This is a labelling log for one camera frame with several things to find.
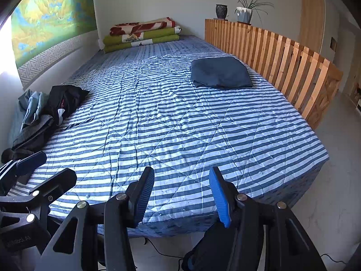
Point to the green folded blanket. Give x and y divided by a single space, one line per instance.
158 33

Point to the red white folded blanket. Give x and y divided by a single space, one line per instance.
141 27

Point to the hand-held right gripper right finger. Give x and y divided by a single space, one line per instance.
221 200

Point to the light blue jeans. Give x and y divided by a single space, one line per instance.
33 104

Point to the potted plant in white pot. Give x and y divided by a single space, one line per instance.
244 15

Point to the blue white striped bed quilt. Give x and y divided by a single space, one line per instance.
169 132

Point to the wooden slat bed rail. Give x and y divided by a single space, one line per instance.
268 48

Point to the landscape wall poster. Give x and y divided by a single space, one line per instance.
50 14

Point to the light wooden door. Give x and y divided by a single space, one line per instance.
311 19

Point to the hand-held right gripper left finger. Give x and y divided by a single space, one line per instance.
142 194

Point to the dark ceramic pot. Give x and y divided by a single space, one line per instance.
221 11

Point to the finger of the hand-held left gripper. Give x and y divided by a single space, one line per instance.
31 159
56 180

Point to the grey knit sweater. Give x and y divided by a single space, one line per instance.
31 135

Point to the dark blue pants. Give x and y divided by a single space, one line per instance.
221 72

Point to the bright window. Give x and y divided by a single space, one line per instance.
5 50

